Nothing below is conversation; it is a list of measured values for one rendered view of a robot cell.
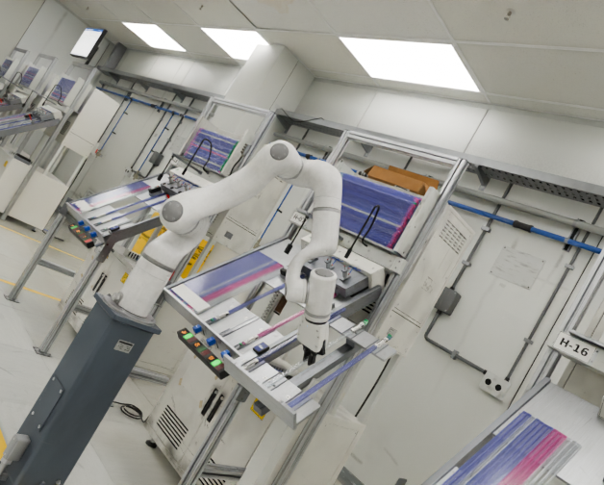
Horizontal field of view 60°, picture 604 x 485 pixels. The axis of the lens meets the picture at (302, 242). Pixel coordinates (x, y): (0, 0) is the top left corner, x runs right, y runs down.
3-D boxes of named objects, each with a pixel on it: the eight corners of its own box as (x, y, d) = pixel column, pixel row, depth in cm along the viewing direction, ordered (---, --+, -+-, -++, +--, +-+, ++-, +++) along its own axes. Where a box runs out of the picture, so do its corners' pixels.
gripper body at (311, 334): (297, 311, 170) (292, 340, 174) (319, 325, 164) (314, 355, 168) (314, 305, 175) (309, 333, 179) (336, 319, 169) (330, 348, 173)
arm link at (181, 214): (182, 243, 182) (163, 236, 166) (168, 214, 185) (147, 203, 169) (309, 173, 178) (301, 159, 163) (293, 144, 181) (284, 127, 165)
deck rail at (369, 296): (246, 375, 194) (244, 362, 191) (243, 372, 196) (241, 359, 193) (381, 297, 232) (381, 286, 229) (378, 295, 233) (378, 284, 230)
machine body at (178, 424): (206, 538, 210) (285, 401, 213) (136, 436, 259) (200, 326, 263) (303, 538, 255) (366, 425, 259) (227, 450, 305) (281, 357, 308)
